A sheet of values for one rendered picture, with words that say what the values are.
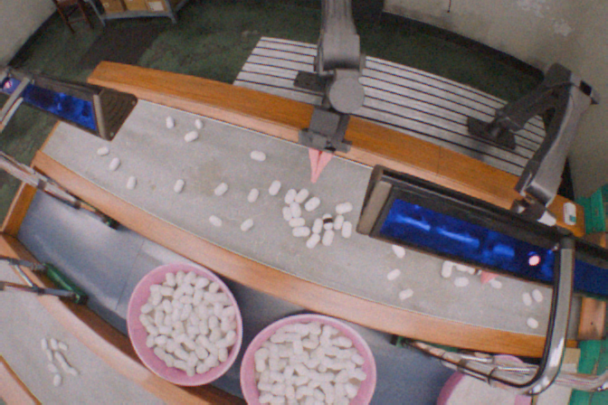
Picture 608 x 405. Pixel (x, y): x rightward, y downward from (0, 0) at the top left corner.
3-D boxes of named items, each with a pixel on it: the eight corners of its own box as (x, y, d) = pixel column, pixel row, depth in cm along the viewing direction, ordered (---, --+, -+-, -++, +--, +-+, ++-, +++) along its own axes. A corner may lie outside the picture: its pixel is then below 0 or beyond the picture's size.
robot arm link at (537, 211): (546, 255, 36) (581, 201, 32) (517, 237, 38) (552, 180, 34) (525, 230, 47) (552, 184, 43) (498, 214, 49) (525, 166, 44)
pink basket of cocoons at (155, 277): (171, 249, 62) (153, 242, 53) (267, 292, 59) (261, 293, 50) (135, 341, 52) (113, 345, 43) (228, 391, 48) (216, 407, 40)
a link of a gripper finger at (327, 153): (322, 191, 52) (336, 144, 49) (287, 179, 53) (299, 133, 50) (327, 182, 58) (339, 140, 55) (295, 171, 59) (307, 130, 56)
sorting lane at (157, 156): (89, 89, 81) (86, 86, 79) (575, 244, 56) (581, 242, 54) (44, 154, 69) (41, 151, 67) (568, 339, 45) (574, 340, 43)
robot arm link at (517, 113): (511, 134, 69) (583, 97, 37) (495, 124, 70) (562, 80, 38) (516, 117, 69) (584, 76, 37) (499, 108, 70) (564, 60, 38)
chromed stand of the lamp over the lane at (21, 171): (105, 155, 74) (8, 61, 33) (146, 173, 71) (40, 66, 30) (78, 205, 66) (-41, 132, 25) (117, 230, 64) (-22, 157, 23)
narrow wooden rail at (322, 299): (56, 162, 75) (37, 148, 65) (553, 338, 51) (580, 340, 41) (49, 174, 73) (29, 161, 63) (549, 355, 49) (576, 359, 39)
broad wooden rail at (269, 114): (122, 89, 98) (101, 60, 81) (547, 222, 74) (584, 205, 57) (107, 110, 93) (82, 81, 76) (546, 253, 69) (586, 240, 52)
